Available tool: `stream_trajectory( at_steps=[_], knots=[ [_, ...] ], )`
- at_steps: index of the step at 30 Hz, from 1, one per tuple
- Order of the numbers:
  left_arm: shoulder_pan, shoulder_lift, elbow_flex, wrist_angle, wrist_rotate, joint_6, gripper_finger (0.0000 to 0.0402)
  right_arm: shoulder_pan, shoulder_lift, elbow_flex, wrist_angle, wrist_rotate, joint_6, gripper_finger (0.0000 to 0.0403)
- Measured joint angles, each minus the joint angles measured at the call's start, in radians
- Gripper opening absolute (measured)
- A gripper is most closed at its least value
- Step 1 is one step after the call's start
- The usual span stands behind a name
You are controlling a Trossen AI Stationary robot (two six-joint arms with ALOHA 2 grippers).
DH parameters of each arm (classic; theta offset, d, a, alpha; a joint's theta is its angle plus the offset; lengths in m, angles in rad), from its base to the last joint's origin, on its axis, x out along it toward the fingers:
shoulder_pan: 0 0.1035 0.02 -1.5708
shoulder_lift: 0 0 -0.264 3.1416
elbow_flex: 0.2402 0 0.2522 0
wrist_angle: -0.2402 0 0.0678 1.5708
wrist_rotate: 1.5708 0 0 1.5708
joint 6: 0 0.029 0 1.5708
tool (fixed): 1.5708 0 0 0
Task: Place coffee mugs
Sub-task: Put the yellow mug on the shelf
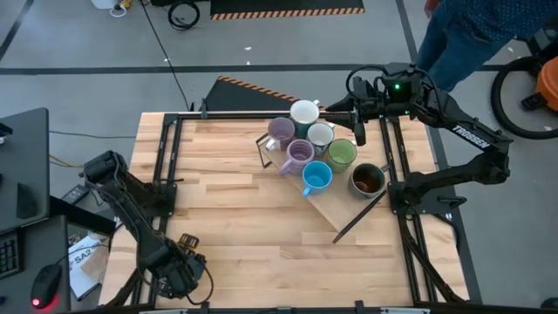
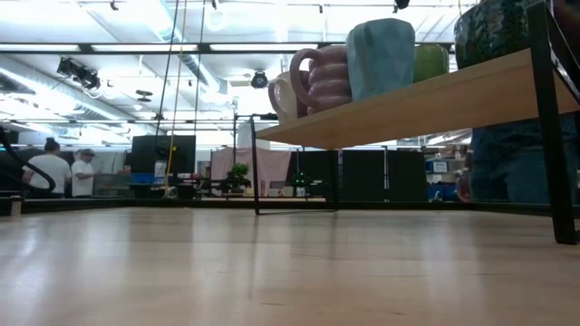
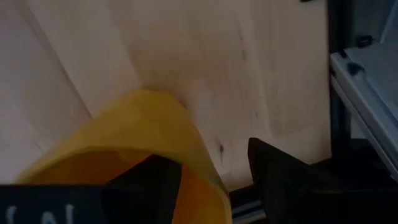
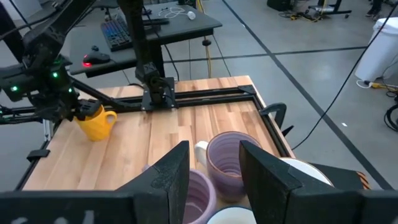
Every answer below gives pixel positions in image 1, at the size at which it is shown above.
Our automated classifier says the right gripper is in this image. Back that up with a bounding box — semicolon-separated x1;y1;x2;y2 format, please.
324;65;422;147

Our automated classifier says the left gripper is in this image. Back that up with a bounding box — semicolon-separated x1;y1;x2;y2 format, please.
150;235;206;297

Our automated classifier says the yellow mug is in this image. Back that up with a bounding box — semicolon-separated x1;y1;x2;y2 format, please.
177;233;201;256

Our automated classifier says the green glazed mug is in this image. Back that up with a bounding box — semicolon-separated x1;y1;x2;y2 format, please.
325;138;358;174

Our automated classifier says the teal mug white inside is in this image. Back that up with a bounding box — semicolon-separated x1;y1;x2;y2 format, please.
289;99;322;140

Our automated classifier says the pink ribbed mug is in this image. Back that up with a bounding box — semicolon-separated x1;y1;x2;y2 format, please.
278;138;316;176

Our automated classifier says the lilac mug white handle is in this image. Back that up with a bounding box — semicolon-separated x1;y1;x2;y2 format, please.
266;116;297;153

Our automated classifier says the light blue faceted mug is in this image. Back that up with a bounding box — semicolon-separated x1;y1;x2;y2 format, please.
301;160;334;198

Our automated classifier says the dark teal patterned mug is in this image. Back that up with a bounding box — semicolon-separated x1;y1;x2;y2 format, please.
348;162;391;201

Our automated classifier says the blue white patterned mug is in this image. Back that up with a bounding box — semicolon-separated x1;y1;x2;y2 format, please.
305;122;336;156

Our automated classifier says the angled hazard striped floor mat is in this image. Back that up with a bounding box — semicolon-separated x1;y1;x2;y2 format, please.
203;75;333;113

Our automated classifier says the white paper booklet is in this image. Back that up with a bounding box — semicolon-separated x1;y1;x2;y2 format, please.
67;235;110;302

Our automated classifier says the long hazard striped floor mat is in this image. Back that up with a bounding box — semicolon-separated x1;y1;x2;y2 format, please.
209;0;365;21

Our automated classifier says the black power adapter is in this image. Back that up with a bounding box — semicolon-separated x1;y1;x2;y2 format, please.
60;184;91;205

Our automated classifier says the black lower desk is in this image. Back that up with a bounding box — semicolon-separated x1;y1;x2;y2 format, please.
0;195;118;314

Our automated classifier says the black computer mouse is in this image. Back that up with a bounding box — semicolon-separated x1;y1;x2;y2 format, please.
30;263;63;311

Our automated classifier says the orange vacuum cleaner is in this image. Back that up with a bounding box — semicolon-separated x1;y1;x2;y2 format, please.
490;55;558;140
521;55;558;113

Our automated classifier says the person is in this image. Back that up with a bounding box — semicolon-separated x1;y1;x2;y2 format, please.
416;0;558;93

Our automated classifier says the black keyboard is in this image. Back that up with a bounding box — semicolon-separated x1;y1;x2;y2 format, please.
0;230;24;280

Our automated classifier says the black equipment case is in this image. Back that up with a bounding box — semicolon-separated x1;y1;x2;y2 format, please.
525;25;558;58

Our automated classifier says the black metal table frame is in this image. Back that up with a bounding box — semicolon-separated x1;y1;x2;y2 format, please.
100;101;470;314

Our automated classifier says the yellow cable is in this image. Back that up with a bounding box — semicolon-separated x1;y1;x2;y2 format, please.
49;154;88;172

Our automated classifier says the thin black cable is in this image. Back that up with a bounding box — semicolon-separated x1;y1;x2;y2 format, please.
49;129;137;140

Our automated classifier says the long black floor cable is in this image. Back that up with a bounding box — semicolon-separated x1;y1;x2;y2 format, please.
139;0;195;113

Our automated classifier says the coiled black cable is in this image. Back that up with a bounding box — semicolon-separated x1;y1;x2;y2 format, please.
167;0;201;31

